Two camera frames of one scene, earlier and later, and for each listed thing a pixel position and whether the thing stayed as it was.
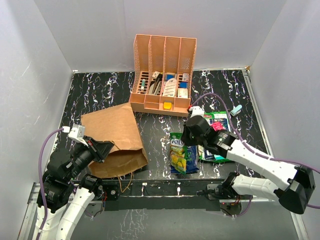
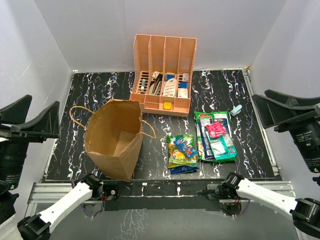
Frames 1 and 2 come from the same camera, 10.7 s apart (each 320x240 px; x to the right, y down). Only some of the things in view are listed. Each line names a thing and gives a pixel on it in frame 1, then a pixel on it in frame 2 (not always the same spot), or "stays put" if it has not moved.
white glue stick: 143,83 stays put
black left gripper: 100,149 to 47,122
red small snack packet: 217,126 stays put
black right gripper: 185,136 to 274,108
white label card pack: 170,88 stays put
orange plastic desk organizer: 162,72 stays put
